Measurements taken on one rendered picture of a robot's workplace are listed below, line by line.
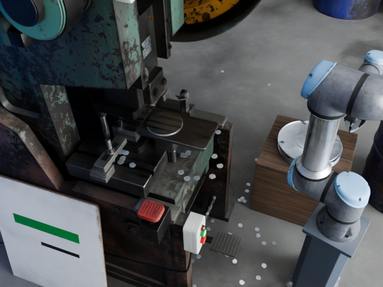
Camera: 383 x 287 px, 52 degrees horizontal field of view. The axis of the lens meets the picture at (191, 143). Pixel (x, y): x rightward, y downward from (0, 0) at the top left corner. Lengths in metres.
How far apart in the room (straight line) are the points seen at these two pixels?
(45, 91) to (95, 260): 0.70
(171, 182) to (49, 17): 0.70
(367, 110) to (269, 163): 0.83
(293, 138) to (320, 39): 1.74
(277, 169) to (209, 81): 1.26
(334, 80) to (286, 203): 0.99
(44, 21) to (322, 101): 0.71
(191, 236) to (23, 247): 0.83
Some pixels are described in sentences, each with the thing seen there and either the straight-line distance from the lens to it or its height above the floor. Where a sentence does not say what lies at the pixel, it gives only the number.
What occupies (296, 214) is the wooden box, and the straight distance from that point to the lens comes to 2.01.
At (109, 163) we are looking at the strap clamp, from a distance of 1.30.
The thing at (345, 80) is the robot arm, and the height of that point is 1.08.
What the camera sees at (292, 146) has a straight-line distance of 1.87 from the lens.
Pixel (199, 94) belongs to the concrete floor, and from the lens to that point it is 2.78.
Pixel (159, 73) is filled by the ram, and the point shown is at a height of 0.97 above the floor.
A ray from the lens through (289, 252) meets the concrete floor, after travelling 1.98.
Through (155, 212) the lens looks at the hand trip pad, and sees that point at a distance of 1.13.
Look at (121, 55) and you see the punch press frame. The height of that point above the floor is 1.16.
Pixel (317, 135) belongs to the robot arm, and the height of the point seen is 0.87.
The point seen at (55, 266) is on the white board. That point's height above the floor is 0.18.
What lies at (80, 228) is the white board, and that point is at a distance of 1.53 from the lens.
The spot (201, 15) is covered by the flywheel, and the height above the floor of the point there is 1.02.
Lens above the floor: 1.67
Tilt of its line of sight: 44 degrees down
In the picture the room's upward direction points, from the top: 2 degrees counter-clockwise
